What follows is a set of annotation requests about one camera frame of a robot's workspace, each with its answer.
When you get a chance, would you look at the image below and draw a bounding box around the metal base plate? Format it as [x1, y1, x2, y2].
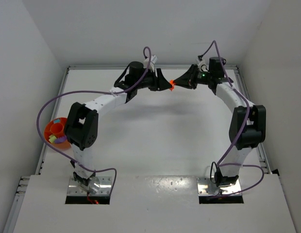
[67, 176, 112, 196]
[197, 177, 242, 196]

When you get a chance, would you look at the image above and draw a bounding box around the purple lego brick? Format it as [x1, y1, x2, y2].
[54, 136, 67, 144]

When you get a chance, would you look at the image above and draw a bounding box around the black base cable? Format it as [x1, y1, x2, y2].
[210, 162, 218, 185]

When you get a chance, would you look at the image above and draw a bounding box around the orange cone lego piece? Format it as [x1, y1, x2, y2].
[169, 80, 175, 91]

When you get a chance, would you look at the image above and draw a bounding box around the lime green lego brick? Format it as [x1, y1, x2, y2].
[49, 135, 57, 143]

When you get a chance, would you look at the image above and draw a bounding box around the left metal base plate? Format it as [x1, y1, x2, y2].
[67, 176, 112, 196]

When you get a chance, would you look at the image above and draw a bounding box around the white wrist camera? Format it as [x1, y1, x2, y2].
[196, 57, 208, 72]
[143, 55, 158, 72]

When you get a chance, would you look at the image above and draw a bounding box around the orange divided container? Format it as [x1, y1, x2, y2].
[44, 117, 70, 150]

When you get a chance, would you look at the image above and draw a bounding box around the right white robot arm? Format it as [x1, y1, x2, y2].
[172, 57, 266, 187]

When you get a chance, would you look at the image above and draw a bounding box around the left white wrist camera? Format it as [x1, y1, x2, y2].
[143, 55, 158, 72]

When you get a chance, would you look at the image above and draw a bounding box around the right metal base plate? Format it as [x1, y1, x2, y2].
[197, 177, 242, 196]

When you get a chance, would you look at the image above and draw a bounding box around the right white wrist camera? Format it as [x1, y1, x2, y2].
[196, 57, 208, 72]

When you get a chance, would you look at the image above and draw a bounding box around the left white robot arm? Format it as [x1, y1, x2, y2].
[64, 62, 173, 192]

